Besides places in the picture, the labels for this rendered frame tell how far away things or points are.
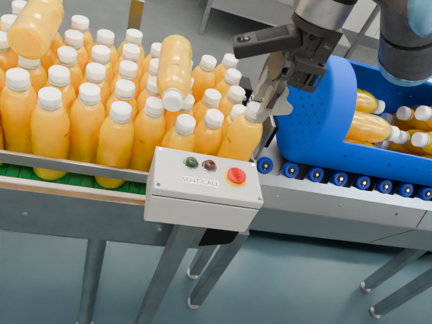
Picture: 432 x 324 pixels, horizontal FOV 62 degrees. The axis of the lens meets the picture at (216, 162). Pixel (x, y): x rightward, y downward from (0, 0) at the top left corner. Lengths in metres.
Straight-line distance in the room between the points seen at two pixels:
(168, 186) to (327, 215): 0.62
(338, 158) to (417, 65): 0.36
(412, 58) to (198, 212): 0.42
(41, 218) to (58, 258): 0.86
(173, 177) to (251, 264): 1.36
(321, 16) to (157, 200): 0.39
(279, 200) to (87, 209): 0.50
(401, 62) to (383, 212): 0.66
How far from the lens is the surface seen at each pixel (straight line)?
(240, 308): 1.81
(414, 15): 0.52
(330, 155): 0.91
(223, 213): 0.67
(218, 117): 0.76
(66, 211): 0.88
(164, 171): 0.63
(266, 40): 0.63
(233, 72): 0.93
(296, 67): 0.64
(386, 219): 1.23
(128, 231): 0.92
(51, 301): 1.69
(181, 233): 0.77
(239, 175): 0.66
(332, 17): 0.60
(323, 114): 0.85
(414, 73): 0.65
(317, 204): 1.07
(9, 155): 0.80
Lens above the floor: 1.56
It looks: 43 degrees down
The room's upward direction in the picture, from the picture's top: 25 degrees clockwise
